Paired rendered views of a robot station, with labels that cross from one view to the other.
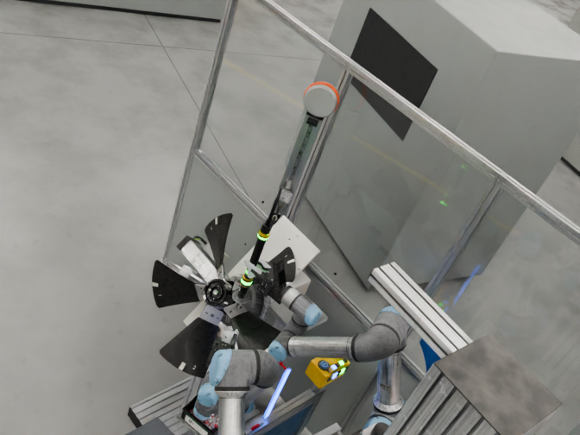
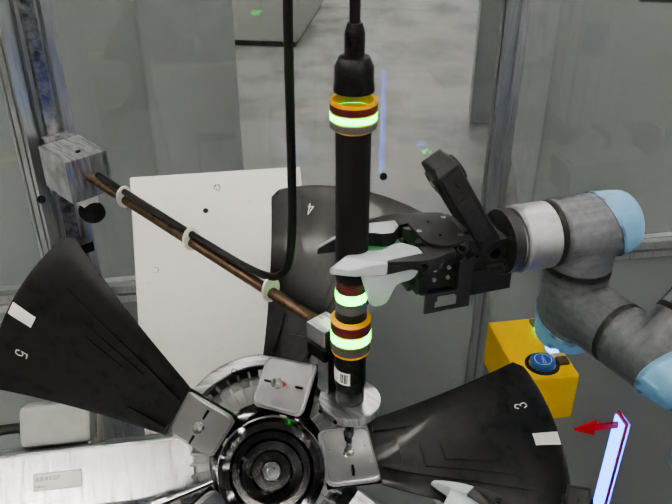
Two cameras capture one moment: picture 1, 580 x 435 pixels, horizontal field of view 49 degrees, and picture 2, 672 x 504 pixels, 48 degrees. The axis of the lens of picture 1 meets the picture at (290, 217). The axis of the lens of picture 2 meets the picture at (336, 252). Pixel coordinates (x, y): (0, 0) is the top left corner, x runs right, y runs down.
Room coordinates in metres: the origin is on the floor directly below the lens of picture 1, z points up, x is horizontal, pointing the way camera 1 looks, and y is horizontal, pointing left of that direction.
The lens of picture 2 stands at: (1.42, 0.54, 1.86)
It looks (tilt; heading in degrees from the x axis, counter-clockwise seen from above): 31 degrees down; 316
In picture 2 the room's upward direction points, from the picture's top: straight up
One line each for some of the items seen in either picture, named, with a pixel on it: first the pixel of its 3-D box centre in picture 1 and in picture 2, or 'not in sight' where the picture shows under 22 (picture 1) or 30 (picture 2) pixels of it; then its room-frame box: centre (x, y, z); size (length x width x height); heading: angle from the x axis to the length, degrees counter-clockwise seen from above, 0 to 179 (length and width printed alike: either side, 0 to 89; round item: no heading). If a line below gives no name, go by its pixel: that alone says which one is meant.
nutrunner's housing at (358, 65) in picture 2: (253, 262); (351, 253); (1.88, 0.07, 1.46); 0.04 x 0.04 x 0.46
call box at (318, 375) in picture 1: (327, 368); (527, 370); (1.91, -0.40, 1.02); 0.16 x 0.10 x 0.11; 145
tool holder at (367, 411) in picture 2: (243, 287); (343, 368); (1.89, 0.07, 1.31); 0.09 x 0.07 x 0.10; 0
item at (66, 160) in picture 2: (281, 201); (73, 167); (2.50, 0.06, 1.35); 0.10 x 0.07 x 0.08; 0
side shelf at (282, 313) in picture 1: (288, 303); not in sight; (2.39, -0.16, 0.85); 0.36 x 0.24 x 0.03; 55
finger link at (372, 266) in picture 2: (250, 272); (376, 280); (1.85, 0.06, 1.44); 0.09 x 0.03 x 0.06; 73
